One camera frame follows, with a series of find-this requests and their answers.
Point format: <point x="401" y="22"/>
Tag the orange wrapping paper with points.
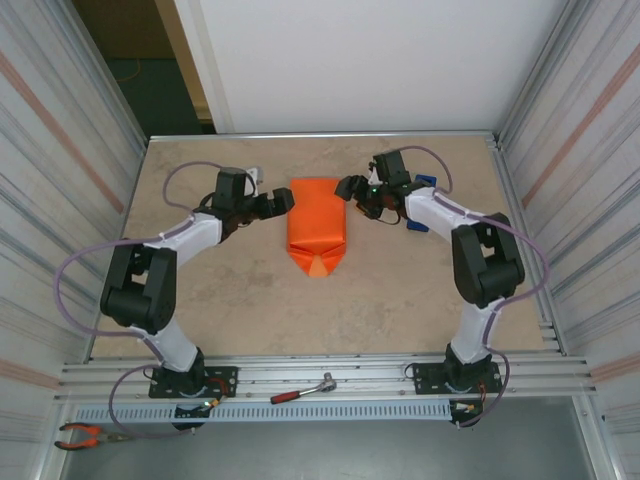
<point x="315" y="225"/>

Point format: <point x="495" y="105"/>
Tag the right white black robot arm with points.
<point x="487" y="260"/>

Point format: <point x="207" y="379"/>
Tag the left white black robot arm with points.
<point x="140" y="285"/>

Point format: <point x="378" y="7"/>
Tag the blue tape dispenser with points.
<point x="415" y="226"/>

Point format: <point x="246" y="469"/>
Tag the white door frame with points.
<point x="205" y="65"/>

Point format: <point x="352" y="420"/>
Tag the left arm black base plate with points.
<point x="225" y="375"/>

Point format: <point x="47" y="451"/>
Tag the wide aluminium frame rail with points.
<point x="370" y="372"/>

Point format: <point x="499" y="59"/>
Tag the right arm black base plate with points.
<point x="425" y="380"/>

